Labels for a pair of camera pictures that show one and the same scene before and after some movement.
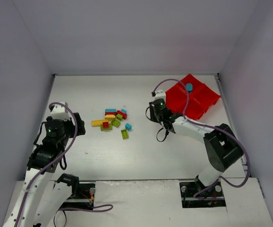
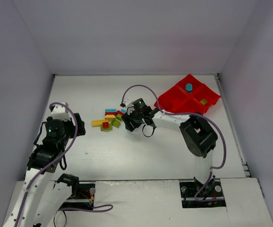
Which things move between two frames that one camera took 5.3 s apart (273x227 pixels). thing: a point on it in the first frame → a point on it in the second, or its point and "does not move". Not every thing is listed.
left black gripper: (79, 121) does not move
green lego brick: (115, 123) does not move
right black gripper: (152, 111) → (129, 121)
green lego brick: (119, 117) does not move
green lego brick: (124, 134) → (203, 101)
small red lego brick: (106, 125) does not move
